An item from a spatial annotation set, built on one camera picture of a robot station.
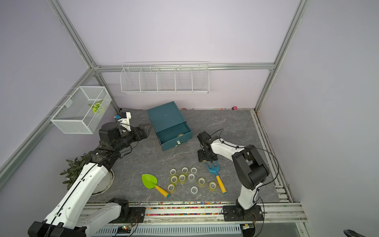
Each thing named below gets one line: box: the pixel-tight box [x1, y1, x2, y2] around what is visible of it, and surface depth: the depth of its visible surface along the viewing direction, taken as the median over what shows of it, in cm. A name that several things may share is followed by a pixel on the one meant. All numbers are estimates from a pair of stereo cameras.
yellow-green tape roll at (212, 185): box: [209, 182, 217, 190], surface depth 84 cm
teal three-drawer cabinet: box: [147, 101, 193, 152], surface depth 87 cm
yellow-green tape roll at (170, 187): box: [166, 183, 176, 193], surface depth 83 cm
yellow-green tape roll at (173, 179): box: [170, 175, 178, 183], surface depth 86 cm
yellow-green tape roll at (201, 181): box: [197, 176, 207, 187], surface depth 85 cm
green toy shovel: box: [141, 173, 171, 199], surface depth 85 cm
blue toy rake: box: [205, 161, 228, 195], surface depth 87 cm
